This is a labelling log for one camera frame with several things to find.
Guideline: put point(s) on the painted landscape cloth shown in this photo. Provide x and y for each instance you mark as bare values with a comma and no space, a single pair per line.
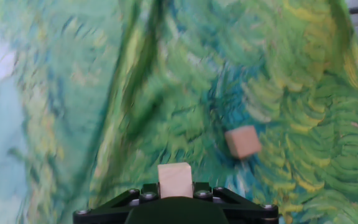
135,93

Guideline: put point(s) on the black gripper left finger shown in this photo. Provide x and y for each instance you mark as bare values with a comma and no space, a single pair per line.
104,216

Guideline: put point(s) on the small wooden cube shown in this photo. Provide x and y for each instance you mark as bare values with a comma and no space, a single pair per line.
175,180
243,142

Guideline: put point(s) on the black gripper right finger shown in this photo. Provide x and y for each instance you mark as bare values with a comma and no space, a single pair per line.
250,214

